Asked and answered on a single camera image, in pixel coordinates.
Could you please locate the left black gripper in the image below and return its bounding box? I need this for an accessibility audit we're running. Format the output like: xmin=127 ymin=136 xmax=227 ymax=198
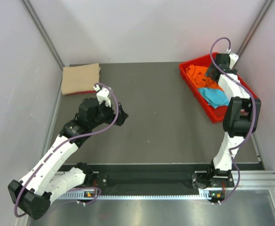
xmin=89 ymin=98 xmax=128 ymax=129

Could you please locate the orange t shirt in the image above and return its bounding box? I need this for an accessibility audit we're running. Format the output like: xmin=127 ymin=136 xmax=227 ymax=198
xmin=185 ymin=65 xmax=223 ymax=91

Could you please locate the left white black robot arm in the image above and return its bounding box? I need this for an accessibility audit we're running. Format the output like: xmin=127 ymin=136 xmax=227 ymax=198
xmin=8 ymin=98 xmax=128 ymax=220

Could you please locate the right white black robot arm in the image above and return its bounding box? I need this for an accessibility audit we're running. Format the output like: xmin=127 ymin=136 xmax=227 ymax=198
xmin=192 ymin=53 xmax=261 ymax=189

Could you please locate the blue t shirt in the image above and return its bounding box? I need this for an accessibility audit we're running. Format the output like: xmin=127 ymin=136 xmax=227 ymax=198
xmin=198 ymin=88 xmax=229 ymax=109

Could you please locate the folded red t shirt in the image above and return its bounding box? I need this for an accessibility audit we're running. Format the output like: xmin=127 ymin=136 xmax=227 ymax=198
xmin=67 ymin=90 xmax=96 ymax=95

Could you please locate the red plastic bin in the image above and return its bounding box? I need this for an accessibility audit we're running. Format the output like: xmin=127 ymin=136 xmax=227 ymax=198
xmin=179 ymin=55 xmax=261 ymax=123

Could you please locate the folded beige t shirt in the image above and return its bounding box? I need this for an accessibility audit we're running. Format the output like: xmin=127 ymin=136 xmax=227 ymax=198
xmin=61 ymin=63 xmax=101 ymax=96

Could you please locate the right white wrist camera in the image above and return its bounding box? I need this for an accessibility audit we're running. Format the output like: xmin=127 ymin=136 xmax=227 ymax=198
xmin=226 ymin=48 xmax=239 ymax=69

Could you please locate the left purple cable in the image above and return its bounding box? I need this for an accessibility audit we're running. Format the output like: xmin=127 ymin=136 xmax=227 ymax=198
xmin=14 ymin=82 xmax=117 ymax=217

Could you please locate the purple cable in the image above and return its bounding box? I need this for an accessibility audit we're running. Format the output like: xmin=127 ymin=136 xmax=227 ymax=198
xmin=14 ymin=82 xmax=117 ymax=217
xmin=209 ymin=37 xmax=258 ymax=204

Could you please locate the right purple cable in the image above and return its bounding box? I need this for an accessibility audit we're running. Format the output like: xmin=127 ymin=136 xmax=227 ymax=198
xmin=209 ymin=37 xmax=258 ymax=204

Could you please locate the grey slotted cable duct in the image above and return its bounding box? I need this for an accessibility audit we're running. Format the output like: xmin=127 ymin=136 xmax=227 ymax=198
xmin=58 ymin=190 xmax=212 ymax=201

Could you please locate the aluminium frame rail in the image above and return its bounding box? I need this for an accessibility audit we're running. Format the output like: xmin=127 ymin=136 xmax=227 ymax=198
xmin=237 ymin=170 xmax=275 ymax=190

